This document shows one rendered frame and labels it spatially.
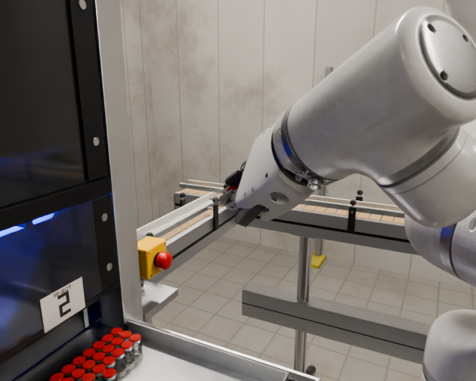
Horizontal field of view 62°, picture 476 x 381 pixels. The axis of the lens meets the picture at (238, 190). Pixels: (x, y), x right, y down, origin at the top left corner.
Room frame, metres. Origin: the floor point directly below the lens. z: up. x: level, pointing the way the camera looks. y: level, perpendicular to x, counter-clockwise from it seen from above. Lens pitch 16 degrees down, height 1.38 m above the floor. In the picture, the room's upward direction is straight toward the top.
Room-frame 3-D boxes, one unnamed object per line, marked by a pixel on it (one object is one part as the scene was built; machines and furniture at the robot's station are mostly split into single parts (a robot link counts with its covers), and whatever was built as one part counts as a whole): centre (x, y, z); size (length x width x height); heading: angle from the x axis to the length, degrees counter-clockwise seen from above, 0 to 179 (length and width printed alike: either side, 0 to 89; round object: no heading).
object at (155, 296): (0.86, 0.24, 0.87); 0.14 x 0.13 x 0.02; 64
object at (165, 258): (0.81, 0.17, 1.00); 0.04 x 0.04 x 0.04; 64
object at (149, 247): (0.83, 0.21, 1.00); 0.08 x 0.07 x 0.07; 64
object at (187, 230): (1.15, 0.21, 0.92); 0.69 x 0.15 x 0.16; 154
